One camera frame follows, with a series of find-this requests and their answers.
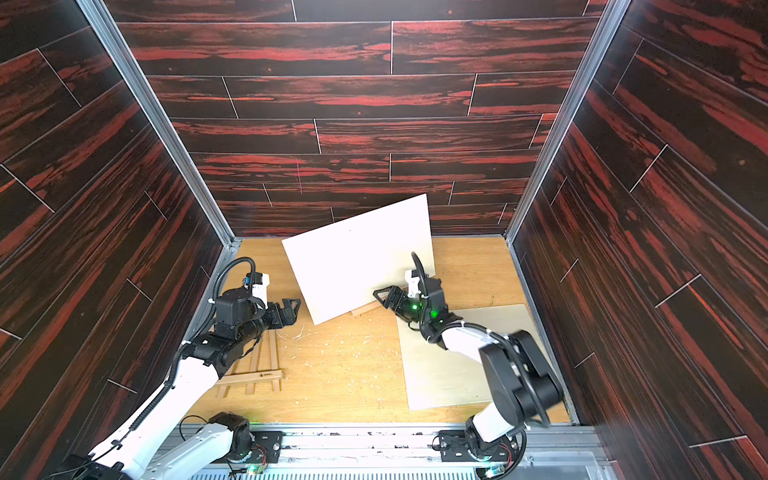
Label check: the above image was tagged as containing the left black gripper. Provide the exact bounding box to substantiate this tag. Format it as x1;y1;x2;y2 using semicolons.
237;296;302;348

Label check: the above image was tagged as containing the wooden easel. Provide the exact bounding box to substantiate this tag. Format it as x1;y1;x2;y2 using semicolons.
351;301;382;317
214;330;284;399

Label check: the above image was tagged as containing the white canvas board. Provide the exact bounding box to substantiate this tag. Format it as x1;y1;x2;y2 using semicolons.
397;304;544;410
282;194;436;325

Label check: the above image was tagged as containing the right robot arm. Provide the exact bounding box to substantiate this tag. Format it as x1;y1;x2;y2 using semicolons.
373;277;564;460

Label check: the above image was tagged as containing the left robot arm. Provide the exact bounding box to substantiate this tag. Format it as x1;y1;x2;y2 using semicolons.
51;288;301;479

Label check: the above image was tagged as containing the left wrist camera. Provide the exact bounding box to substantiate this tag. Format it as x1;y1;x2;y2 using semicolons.
243;272;270;306

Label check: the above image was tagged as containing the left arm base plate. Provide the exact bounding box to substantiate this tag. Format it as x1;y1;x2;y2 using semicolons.
213;430;284;466

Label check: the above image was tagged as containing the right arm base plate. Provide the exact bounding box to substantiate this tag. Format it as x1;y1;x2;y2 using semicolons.
431;429;527;464

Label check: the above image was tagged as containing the aluminium front rail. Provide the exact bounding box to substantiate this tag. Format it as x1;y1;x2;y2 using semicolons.
158;423;619;480

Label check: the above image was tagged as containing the left aluminium corner post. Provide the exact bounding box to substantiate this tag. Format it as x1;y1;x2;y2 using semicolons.
76;0;236;249

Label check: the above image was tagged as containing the aluminium corner post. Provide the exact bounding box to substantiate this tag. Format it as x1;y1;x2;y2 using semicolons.
505;0;631;250
76;0;236;249

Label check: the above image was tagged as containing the right aluminium corner post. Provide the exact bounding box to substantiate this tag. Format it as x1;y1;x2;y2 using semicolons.
505;0;631;250

